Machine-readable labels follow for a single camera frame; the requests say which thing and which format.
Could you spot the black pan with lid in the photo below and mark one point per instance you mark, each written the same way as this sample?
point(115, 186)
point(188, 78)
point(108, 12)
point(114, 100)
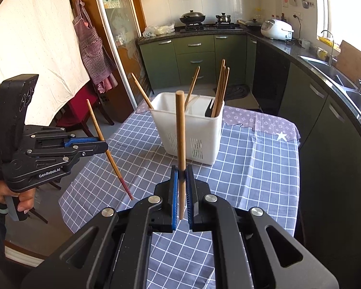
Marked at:
point(253, 24)

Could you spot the red-tipped wooden chopstick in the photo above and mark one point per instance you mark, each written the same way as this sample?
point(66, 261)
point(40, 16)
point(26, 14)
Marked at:
point(112, 162)

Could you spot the white curtain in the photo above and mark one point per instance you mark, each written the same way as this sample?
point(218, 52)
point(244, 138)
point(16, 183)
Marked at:
point(33, 36)

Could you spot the white cup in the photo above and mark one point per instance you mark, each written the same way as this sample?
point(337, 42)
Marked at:
point(304, 43)

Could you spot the steel sink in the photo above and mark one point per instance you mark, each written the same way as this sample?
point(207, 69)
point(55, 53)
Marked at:
point(328, 70)

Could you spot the blue checked tablecloth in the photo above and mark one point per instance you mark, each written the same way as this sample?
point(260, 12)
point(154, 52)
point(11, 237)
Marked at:
point(252, 171)

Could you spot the checked apron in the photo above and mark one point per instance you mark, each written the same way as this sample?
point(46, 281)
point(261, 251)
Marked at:
point(91, 45)

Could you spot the green kitchen cabinets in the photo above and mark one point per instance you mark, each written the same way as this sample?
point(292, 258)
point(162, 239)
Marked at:
point(195, 60)

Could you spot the black built-in appliance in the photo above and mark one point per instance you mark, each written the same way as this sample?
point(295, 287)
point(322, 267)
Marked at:
point(272, 78)

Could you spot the dark floor mat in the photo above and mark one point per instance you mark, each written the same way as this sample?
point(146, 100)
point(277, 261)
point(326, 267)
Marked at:
point(237, 91)

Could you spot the yellow windowsill tray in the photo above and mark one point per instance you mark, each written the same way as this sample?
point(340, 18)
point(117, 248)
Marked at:
point(326, 40)

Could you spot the red chair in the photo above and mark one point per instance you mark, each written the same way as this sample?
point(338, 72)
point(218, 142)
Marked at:
point(78, 108)

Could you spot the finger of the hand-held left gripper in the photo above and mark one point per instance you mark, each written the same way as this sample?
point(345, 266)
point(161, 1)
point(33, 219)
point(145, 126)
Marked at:
point(84, 141)
point(93, 149)

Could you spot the black countertop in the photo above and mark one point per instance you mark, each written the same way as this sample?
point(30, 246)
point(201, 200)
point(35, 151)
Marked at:
point(291, 49)

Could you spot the light wooden chopstick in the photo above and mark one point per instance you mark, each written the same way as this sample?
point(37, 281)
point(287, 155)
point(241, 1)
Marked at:
point(141, 90)
point(220, 96)
point(194, 81)
point(221, 72)
point(180, 132)
point(223, 96)

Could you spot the wall socket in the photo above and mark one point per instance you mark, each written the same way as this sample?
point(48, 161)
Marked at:
point(297, 15)

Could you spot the white plastic bags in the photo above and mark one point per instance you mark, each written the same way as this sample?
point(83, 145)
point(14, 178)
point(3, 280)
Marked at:
point(156, 30)

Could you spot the white rice cooker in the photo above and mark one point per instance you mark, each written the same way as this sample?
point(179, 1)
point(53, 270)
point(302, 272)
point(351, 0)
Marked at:
point(275, 29)

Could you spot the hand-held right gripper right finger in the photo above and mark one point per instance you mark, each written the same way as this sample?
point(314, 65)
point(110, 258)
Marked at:
point(190, 204)

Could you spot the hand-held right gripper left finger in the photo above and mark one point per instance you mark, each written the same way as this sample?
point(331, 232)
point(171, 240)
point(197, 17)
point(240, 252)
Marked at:
point(174, 204)

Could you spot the wooden cutting board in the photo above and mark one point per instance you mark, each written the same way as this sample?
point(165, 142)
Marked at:
point(353, 60)

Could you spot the black wok with lid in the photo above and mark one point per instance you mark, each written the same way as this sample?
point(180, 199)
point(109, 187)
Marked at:
point(192, 17)

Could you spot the glass sliding door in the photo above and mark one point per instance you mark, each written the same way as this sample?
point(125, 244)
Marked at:
point(120, 36)

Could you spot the yellow mug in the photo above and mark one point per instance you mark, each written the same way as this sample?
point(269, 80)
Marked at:
point(322, 54)

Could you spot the white plastic utensil holder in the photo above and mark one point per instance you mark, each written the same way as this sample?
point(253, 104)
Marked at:
point(204, 138)

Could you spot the gas stove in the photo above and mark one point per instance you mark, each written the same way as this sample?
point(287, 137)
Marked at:
point(210, 27)

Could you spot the window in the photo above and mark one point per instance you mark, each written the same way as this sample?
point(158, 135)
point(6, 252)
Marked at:
point(349, 6)

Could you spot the slim steel faucet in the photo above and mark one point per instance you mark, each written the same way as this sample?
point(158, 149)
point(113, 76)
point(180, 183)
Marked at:
point(331, 48)

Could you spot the person's left hand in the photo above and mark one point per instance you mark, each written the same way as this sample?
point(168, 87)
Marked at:
point(27, 200)

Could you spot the black utensil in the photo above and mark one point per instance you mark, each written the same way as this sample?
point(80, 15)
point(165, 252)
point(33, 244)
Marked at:
point(210, 108)

